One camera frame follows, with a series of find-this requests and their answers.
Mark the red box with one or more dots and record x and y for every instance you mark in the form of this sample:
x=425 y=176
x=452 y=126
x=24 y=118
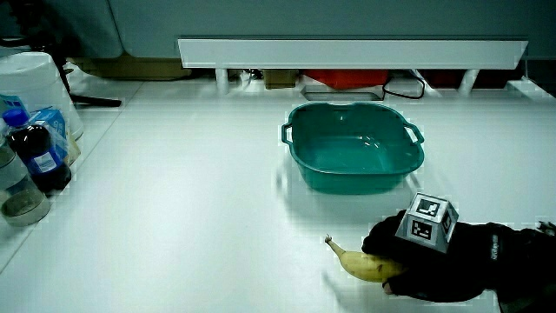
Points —
x=347 y=78

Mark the grey flat tray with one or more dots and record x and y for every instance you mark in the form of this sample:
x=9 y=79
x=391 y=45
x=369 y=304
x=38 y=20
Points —
x=339 y=95

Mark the white plastic bucket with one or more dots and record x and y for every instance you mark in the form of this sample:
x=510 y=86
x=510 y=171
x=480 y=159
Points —
x=35 y=78

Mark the black tripod stand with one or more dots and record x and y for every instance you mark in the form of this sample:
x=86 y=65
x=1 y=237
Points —
x=93 y=101

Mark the yellow banana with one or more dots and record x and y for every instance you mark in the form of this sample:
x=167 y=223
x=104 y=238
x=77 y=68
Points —
x=365 y=267

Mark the olive small box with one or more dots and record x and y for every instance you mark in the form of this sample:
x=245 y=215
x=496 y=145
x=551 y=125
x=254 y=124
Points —
x=280 y=78

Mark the clear glass jar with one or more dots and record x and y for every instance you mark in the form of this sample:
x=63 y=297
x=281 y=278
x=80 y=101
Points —
x=19 y=200

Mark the dark cola bottle blue cap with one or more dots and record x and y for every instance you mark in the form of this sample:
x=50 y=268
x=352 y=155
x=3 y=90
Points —
x=37 y=156

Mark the person's right hand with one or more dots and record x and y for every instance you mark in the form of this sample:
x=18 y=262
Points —
x=465 y=269

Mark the white desk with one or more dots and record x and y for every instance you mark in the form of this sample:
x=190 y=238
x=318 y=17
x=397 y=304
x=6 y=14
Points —
x=182 y=208

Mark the person's right forearm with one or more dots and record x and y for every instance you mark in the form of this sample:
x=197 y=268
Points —
x=527 y=265

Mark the white desktop shelf riser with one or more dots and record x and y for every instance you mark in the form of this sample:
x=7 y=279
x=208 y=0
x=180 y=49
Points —
x=347 y=54

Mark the green plastic basin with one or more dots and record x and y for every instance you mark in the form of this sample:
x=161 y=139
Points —
x=352 y=156

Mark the blue drink carton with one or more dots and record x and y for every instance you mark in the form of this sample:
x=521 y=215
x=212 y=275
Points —
x=54 y=121

